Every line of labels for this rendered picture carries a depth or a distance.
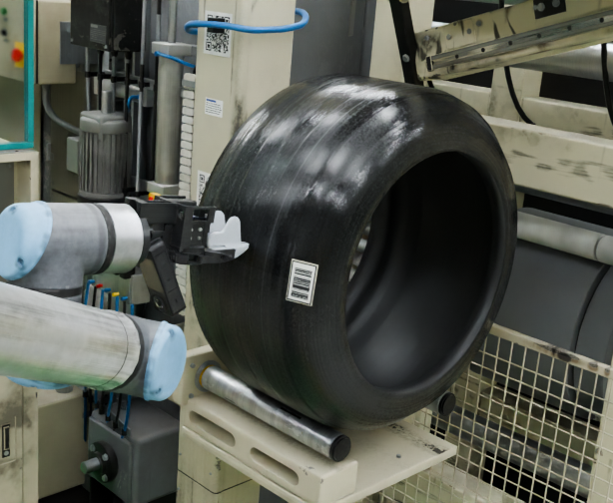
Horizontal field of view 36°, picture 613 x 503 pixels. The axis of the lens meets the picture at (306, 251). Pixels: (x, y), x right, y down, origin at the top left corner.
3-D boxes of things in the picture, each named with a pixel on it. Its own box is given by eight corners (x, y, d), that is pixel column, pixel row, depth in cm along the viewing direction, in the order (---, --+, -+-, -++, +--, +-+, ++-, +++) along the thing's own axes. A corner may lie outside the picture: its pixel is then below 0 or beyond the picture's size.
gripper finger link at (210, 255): (242, 251, 132) (193, 252, 126) (241, 261, 133) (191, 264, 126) (221, 243, 135) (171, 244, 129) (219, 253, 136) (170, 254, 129)
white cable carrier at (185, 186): (173, 310, 192) (183, 72, 178) (193, 306, 195) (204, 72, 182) (187, 317, 189) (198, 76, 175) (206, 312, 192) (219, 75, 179)
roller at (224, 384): (201, 391, 176) (194, 372, 173) (219, 376, 178) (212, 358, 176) (335, 468, 152) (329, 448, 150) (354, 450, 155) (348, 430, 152)
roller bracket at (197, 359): (171, 402, 175) (174, 352, 172) (323, 355, 202) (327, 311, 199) (182, 408, 172) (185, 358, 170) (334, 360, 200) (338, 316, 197)
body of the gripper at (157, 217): (222, 207, 128) (148, 207, 120) (212, 268, 130) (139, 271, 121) (187, 195, 134) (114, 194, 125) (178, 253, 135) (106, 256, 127)
